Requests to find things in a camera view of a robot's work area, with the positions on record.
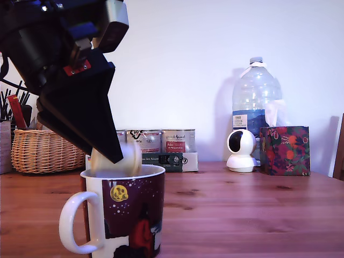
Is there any cream coffee capsule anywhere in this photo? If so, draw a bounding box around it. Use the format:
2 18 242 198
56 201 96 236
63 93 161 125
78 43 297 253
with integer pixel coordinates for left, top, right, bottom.
90 142 142 178

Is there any dark utensil holder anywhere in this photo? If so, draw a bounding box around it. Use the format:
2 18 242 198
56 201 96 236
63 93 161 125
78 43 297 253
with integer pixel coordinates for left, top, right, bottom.
12 105 33 129

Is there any red paper packet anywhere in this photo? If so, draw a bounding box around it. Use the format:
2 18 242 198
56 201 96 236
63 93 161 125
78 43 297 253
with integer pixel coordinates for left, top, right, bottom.
7 94 28 129

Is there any printed paper box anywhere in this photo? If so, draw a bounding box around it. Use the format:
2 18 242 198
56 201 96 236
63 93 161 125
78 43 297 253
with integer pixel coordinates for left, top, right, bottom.
0 120 13 175

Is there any tin can black logo label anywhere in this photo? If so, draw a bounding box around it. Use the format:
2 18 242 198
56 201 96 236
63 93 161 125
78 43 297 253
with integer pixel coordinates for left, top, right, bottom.
126 128 162 154

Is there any tin can red panel label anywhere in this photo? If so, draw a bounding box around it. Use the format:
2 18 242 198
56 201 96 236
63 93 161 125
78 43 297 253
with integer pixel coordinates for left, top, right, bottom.
161 128 196 154

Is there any green white cardboard tray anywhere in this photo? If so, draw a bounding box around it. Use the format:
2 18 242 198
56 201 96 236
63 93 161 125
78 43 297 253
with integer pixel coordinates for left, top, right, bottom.
85 152 199 173

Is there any dark red picture mug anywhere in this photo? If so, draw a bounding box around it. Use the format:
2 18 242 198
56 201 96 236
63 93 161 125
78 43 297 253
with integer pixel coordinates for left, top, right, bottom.
58 164 166 258

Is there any large clear water bottle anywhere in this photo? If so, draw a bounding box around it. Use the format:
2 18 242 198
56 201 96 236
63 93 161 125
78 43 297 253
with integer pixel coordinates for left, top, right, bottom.
231 56 283 166

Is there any pale tissue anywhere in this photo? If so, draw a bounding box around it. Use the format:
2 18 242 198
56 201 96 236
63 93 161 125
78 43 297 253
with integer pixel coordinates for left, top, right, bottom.
264 99 287 127

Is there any floral tissue box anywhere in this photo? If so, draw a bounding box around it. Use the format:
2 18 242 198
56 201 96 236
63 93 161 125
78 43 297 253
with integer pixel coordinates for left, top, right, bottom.
259 125 311 177

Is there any wicker basket with handle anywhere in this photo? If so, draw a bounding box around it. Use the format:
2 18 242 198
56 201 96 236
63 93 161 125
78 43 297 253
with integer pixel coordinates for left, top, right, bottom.
11 120 87 174

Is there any small white round camera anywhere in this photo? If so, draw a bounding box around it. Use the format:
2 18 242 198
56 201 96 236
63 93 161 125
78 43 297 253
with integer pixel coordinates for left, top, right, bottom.
226 128 259 173

